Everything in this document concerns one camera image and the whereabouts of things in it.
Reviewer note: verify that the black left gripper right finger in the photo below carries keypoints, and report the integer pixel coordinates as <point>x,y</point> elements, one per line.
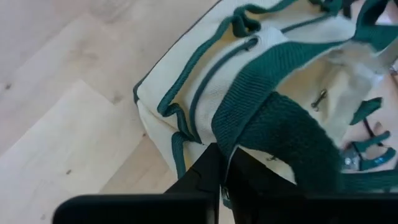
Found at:
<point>248,180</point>

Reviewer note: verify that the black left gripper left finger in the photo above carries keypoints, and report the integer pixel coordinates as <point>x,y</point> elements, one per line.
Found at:
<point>205,177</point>

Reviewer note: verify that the cream green canvas gardening bag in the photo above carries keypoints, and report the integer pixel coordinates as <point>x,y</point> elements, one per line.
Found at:
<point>217,77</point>

